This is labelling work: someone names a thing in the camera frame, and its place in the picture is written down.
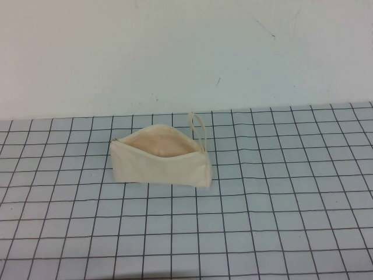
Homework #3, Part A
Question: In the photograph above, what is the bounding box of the cream fabric pencil case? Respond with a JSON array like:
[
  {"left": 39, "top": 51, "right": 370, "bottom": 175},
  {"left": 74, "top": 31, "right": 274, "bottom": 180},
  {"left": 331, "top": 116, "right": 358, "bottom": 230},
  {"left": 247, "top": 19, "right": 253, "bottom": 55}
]
[{"left": 110, "top": 111, "right": 213, "bottom": 187}]

